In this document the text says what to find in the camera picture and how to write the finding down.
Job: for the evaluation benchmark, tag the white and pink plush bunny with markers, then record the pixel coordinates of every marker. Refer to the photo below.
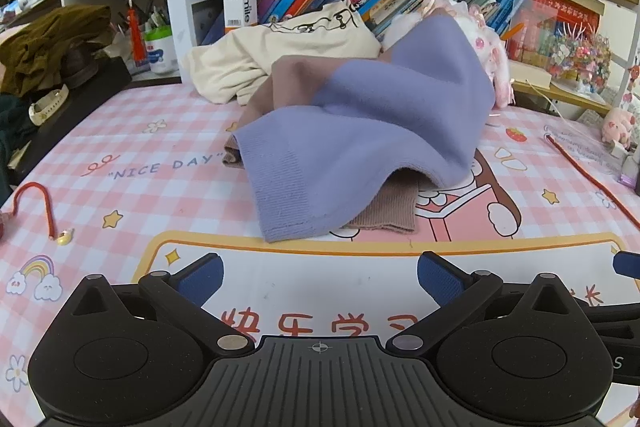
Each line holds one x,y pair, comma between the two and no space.
487,44

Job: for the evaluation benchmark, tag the small pink pig plush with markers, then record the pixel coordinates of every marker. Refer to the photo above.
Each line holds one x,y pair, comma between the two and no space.
617,124

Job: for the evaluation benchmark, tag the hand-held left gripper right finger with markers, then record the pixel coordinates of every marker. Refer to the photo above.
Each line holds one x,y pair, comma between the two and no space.
440,279

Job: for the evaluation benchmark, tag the red cartoon sticker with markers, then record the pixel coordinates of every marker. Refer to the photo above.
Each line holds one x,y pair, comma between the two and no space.
634,82

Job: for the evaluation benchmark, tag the black flat case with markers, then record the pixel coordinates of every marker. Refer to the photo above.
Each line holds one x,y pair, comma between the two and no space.
90,104

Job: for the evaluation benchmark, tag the clear plastic sleeve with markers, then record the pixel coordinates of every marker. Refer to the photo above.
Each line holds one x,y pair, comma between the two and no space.
585,147

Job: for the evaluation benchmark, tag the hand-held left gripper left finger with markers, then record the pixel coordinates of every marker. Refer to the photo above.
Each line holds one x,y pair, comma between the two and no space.
202,278

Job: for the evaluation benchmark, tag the pink checked desk mat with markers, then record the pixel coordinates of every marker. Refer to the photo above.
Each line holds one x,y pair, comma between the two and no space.
150,147

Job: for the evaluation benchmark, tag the cream printed garment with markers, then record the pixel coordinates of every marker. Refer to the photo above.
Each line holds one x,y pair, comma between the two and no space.
235,67

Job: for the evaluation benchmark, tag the red tassel ornament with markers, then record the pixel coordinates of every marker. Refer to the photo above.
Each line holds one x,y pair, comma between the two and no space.
136,38

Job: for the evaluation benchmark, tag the small yellow charm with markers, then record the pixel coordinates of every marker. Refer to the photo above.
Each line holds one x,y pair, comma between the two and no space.
65,237

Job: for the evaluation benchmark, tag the purple and mauve sweater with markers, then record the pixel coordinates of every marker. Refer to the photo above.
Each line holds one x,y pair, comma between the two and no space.
375,132

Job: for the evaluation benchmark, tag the dark brown leather item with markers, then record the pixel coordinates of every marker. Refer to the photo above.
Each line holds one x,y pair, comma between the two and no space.
80,67

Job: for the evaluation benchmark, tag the white and orange carton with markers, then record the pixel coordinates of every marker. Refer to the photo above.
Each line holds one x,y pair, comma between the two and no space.
240,2

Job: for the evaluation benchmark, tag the olive green cloth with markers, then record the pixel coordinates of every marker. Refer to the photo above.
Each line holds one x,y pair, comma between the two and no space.
45,42

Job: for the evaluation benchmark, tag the colourful flower ornament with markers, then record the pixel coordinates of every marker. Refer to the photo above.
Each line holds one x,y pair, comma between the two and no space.
580,57

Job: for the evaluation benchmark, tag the red patterned box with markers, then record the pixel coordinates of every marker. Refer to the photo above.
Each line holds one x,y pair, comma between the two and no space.
565,9

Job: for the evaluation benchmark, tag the bunch of pens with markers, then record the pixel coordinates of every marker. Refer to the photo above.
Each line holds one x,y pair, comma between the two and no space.
157,17

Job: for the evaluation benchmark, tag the dark green cloth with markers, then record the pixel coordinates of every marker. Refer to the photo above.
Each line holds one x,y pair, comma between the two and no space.
12,142

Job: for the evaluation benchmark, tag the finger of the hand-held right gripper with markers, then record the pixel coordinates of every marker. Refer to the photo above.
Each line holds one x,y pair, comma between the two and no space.
629,265

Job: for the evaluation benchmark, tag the white jar with blue label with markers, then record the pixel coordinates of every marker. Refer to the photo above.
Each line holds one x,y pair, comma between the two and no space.
159,54

